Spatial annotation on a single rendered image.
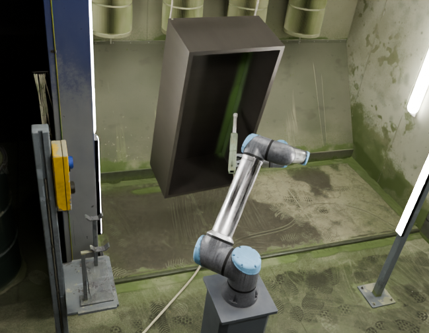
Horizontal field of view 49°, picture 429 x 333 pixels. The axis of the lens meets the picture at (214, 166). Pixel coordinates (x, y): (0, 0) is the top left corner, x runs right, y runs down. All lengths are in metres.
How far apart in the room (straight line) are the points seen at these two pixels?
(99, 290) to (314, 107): 3.12
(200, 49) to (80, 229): 1.19
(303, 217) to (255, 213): 0.41
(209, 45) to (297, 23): 1.76
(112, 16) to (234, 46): 1.34
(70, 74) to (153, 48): 2.11
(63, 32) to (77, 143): 0.55
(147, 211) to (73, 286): 1.67
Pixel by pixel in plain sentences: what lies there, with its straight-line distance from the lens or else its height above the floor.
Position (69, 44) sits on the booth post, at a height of 1.77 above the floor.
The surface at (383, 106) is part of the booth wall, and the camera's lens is 4.61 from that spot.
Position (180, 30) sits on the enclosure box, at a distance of 2.75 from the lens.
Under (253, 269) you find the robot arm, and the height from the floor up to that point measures 0.89.
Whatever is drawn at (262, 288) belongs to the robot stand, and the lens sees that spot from 2.58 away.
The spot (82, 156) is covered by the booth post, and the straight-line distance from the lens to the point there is 2.43.
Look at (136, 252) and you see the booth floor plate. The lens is 3.53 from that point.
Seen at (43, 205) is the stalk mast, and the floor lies 1.31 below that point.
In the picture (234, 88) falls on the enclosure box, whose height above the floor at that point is 1.16.
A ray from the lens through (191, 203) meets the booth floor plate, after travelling 3.98.
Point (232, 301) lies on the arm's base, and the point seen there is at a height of 0.67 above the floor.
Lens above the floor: 2.53
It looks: 34 degrees down
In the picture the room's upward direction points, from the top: 8 degrees clockwise
